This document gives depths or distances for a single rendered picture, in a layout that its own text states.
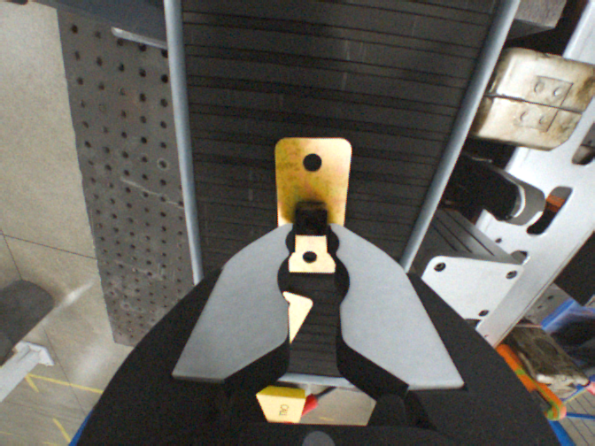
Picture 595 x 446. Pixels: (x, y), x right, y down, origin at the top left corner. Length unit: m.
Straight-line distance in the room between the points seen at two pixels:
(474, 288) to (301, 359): 0.18
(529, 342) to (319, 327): 0.55
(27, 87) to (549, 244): 2.09
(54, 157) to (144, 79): 1.36
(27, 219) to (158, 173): 1.78
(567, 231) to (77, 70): 0.97
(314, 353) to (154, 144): 0.61
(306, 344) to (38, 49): 1.80
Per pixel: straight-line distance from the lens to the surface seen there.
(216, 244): 0.16
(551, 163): 0.42
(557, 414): 0.65
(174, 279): 0.91
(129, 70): 0.71
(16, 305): 2.79
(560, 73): 0.28
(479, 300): 0.31
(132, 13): 0.43
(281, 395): 0.31
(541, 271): 0.52
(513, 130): 0.26
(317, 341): 0.22
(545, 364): 0.68
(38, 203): 2.27
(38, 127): 1.98
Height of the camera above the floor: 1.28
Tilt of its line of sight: 61 degrees down
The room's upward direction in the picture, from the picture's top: 175 degrees counter-clockwise
